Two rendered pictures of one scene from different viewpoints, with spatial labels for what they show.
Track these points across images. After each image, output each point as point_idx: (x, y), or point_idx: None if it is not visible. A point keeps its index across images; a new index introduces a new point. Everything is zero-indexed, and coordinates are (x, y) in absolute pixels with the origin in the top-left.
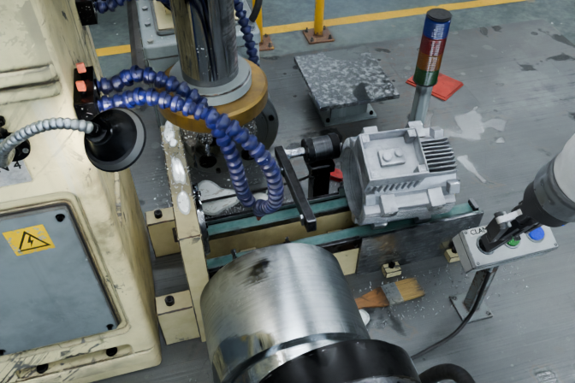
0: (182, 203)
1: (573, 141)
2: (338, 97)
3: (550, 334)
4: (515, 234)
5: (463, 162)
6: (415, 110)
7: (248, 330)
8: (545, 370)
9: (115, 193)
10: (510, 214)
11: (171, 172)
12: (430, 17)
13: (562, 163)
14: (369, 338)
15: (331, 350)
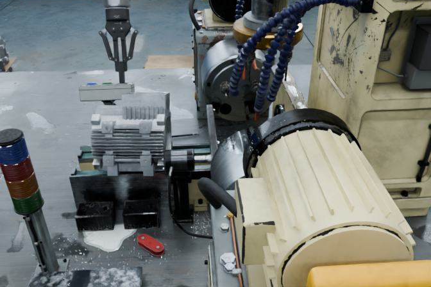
0: (287, 77)
1: None
2: (111, 278)
3: (86, 138)
4: (118, 57)
5: (19, 243)
6: (47, 228)
7: None
8: None
9: (326, 70)
10: (132, 27)
11: (297, 90)
12: (21, 133)
13: None
14: (204, 57)
15: None
